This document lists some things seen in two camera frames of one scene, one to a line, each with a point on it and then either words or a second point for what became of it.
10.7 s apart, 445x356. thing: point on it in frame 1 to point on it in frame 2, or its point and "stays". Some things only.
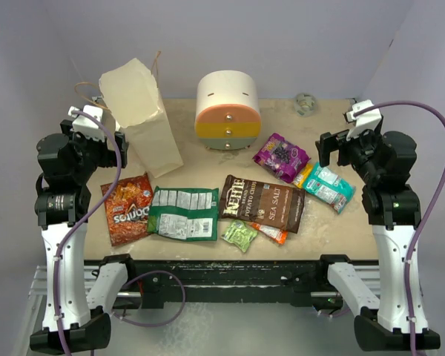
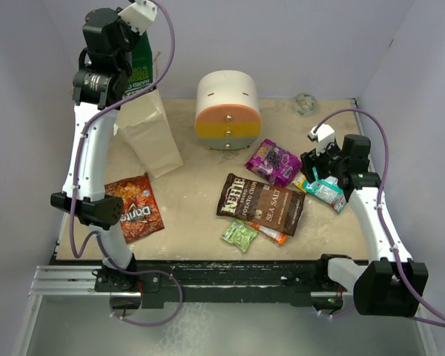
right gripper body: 358,151 to 330,162
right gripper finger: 323,148 to 307,162
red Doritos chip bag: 127,208 stays
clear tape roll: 305,104 stays
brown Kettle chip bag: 273,205 stays
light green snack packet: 239,233 stays
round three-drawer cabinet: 227,114 stays
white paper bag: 132,96 stays
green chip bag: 184,213 to 141,76
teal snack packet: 326,185 stays
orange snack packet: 277,234 stays
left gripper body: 91,152 to 130,38
